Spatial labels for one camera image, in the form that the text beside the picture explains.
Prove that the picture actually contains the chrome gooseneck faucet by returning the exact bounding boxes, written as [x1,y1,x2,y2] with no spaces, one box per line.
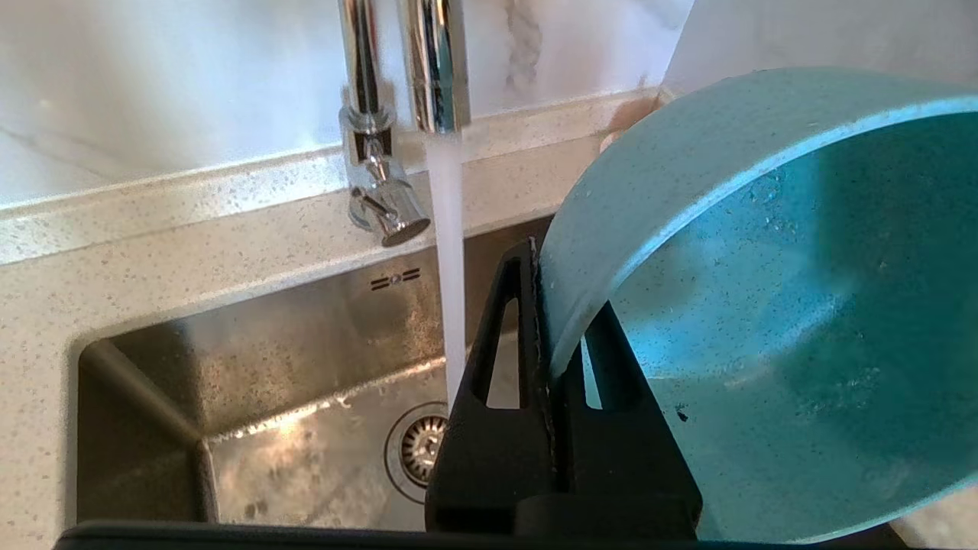
[338,0,471,248]

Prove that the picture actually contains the round metal drain strainer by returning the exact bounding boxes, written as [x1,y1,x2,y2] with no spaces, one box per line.
[384,403,452,505]

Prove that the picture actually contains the teal bowl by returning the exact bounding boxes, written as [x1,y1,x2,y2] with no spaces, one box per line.
[539,67,978,545]

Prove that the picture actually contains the stainless steel sink basin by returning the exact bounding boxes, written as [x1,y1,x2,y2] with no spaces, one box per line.
[73,214,559,528]

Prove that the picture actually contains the running water stream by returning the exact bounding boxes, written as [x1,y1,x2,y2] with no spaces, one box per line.
[424,130,468,413]

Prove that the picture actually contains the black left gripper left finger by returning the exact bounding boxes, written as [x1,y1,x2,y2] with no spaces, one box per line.
[425,241,555,533]

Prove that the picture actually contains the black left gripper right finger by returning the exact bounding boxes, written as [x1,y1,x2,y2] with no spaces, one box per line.
[520,302,702,539]

